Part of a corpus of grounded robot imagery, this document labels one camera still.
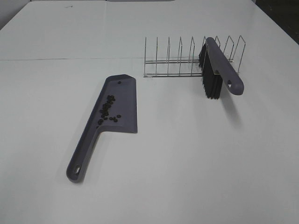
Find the pile of coffee beans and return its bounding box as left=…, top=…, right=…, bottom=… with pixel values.
left=96, top=94, right=121, bottom=129

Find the metal wire dish rack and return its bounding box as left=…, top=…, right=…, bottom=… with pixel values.
left=143, top=35, right=246, bottom=77

